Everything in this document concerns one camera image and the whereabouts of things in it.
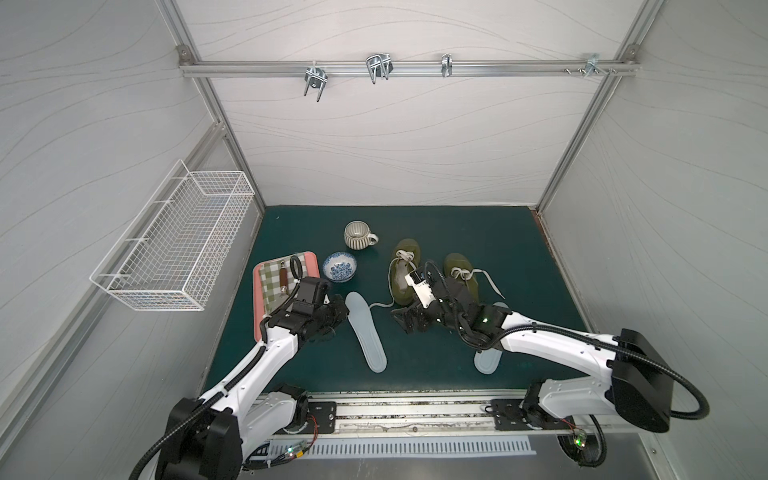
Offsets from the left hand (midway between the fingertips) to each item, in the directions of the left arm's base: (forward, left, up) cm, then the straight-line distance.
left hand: (352, 310), depth 83 cm
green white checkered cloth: (+14, +27, -8) cm, 32 cm away
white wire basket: (+1, +41, +23) cm, 47 cm away
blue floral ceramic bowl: (+19, +7, -7) cm, 22 cm away
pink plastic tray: (+19, +17, -8) cm, 27 cm away
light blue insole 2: (-11, -38, -8) cm, 41 cm away
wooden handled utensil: (+18, +27, -8) cm, 33 cm away
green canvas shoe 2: (+18, -33, -3) cm, 37 cm away
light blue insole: (-4, -4, -6) cm, 8 cm away
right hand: (-1, -14, +6) cm, 15 cm away
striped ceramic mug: (+33, +3, -7) cm, 34 cm away
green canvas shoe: (+18, -15, -1) cm, 24 cm away
